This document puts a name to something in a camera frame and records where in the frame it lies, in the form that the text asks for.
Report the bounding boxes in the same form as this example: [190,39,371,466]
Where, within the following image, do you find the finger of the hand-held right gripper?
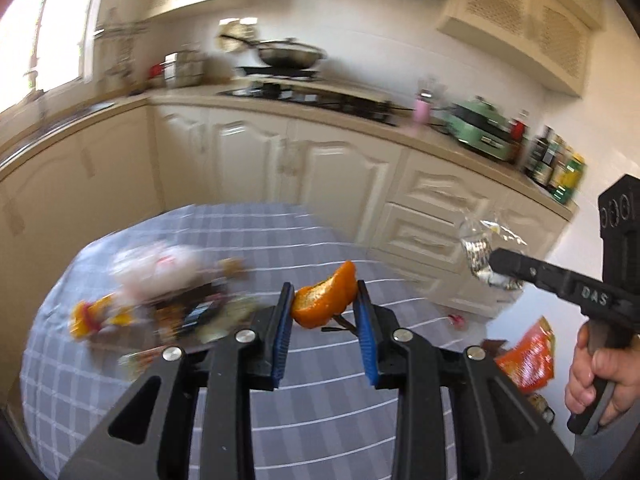
[487,248,572,295]

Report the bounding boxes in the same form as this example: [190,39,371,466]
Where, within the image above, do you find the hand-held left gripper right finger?
[353,281,587,480]

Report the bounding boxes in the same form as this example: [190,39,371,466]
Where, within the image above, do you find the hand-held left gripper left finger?
[59,281,297,480]

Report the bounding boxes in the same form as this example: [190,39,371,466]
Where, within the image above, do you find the clear silver crinkled wrapper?
[457,215,527,292]

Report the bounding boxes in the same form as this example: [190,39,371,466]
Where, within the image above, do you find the orange peel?
[291,260,359,335]

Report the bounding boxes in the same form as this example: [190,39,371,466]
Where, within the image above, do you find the green snack wrapper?
[200,294,263,343]

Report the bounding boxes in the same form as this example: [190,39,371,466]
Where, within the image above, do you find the black snack wrapper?
[152,284,236,343]

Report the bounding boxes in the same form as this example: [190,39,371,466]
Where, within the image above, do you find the orange printed bag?
[495,316,557,395]

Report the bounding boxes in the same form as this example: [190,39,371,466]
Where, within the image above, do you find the clear plastic bag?
[150,242,202,293]

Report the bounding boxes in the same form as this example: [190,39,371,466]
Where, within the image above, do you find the long printed wrapper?
[119,348,169,379]

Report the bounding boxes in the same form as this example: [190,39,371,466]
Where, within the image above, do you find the yellow snack wrapper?
[69,294,132,342]

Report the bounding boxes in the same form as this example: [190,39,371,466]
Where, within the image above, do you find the person's right hand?
[565,322,640,427]

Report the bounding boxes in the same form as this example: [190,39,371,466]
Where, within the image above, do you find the cream narrow base cabinet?
[492,190,573,311]

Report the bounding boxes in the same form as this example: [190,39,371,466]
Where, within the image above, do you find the cream cabinet drawer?
[382,201,483,256]
[367,247,506,318]
[397,152,501,213]

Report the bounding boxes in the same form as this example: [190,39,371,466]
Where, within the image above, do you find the grey checked tablecloth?
[20,202,501,480]

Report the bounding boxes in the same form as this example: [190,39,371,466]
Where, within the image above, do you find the red sauce bottle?
[510,109,531,167]

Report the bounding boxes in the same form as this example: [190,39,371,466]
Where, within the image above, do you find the green electric grill appliance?
[442,96,519,161]

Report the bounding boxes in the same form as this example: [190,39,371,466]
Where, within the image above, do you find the cream stove base cabinet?
[150,104,407,261]

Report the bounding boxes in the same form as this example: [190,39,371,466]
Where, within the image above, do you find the pink utensil holder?
[412,91,434,126]

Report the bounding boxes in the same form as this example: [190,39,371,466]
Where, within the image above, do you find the beige countertop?
[0,82,581,223]

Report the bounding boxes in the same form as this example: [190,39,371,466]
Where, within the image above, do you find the black glass gas stove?
[217,85,401,127]

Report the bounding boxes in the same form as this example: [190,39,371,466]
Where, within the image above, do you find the large cream lattice cabinet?
[435,0,608,97]

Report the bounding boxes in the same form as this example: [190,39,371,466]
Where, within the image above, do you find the cream sink base cabinet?
[0,105,168,321]

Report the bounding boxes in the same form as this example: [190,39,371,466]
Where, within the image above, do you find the black induction cooker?
[237,64,323,80]

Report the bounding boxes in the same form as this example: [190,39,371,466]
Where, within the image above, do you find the steel wok with lid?
[220,34,328,70]

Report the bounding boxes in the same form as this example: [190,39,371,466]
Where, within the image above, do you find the stainless steamer pot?
[164,47,210,87]

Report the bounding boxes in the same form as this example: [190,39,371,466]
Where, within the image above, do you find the metal sink faucet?
[22,67,51,116]

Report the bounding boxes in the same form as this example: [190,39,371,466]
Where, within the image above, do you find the sliding window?
[0,0,112,111]

